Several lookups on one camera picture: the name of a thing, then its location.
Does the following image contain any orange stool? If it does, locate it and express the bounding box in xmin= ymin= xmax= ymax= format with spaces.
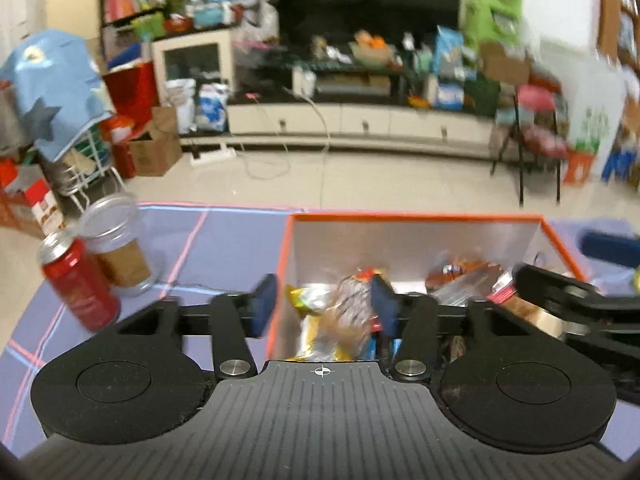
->
xmin=562 ymin=152 xmax=601 ymax=186

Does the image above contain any brown cardboard box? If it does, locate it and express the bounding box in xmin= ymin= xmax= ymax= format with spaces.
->
xmin=480 ymin=42 xmax=531 ymax=86
xmin=129 ymin=107 xmax=183 ymax=177

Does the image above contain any clear plastic jar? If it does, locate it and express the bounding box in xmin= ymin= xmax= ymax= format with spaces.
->
xmin=79 ymin=192 xmax=156 ymax=297

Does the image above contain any fruit bowl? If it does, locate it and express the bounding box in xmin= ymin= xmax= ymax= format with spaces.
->
xmin=350 ymin=30 xmax=396 ymax=63

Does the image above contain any red and white carton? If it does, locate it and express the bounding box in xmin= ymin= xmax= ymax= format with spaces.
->
xmin=0 ymin=160 xmax=66 ymax=238

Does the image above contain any white wire rack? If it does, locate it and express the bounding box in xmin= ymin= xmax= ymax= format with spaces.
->
xmin=47 ymin=127 xmax=126 ymax=216

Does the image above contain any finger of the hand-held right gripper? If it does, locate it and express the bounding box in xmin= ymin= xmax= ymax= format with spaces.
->
xmin=580 ymin=229 xmax=640 ymax=267
xmin=512 ymin=262 xmax=640 ymax=321

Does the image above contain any chair with pink cushion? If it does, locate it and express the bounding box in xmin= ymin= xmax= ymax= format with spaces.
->
xmin=490 ymin=85 xmax=563 ymax=206

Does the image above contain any clear red rice cracker packet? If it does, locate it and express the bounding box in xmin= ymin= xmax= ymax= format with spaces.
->
xmin=317 ymin=269 xmax=386 ymax=361

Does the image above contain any red bag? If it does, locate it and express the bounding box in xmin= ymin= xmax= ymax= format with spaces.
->
xmin=102 ymin=60 xmax=156 ymax=116

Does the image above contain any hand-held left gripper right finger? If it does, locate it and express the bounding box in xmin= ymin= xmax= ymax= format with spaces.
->
xmin=370 ymin=274 xmax=531 ymax=383

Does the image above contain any light blue box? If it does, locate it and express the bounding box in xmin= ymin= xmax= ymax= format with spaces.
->
xmin=432 ymin=25 xmax=466 ymax=81

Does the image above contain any white power strip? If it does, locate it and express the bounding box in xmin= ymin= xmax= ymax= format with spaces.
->
xmin=190 ymin=146 xmax=237 ymax=167

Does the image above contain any blue fish-shaped cloth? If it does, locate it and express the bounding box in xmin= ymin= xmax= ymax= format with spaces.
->
xmin=0 ymin=30 xmax=116 ymax=161

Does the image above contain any red drink can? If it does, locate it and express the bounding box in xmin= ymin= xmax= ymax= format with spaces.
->
xmin=37 ymin=230 xmax=122 ymax=332

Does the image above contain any white and blue bag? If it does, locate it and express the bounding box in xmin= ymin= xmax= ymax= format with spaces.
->
xmin=197 ymin=84 xmax=231 ymax=133

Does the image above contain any white fridge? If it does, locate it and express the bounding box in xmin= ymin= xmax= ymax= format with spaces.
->
xmin=565 ymin=45 xmax=631 ymax=161

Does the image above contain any white and black TV stand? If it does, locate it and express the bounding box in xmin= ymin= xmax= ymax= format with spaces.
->
xmin=227 ymin=47 xmax=501 ymax=148

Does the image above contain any green plastic drawer unit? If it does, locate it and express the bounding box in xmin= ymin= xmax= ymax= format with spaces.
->
xmin=462 ymin=0 xmax=526 ymax=46

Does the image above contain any white cable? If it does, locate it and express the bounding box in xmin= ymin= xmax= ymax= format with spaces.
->
xmin=240 ymin=87 xmax=333 ymax=206

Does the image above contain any white glass-door cabinet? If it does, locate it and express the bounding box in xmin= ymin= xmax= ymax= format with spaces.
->
xmin=151 ymin=29 xmax=236 ymax=133

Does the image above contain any shiny gold foil packet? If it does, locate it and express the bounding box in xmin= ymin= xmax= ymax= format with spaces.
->
xmin=495 ymin=295 xmax=571 ymax=343

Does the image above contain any blue plaid tablecloth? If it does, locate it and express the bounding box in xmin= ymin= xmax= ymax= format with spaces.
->
xmin=0 ymin=203 xmax=640 ymax=461

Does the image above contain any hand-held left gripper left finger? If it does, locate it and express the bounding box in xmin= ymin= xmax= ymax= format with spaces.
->
xmin=116 ymin=274 xmax=279 ymax=380

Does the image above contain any orange cardboard box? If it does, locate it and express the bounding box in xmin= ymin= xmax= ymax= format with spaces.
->
xmin=265 ymin=212 xmax=593 ymax=361

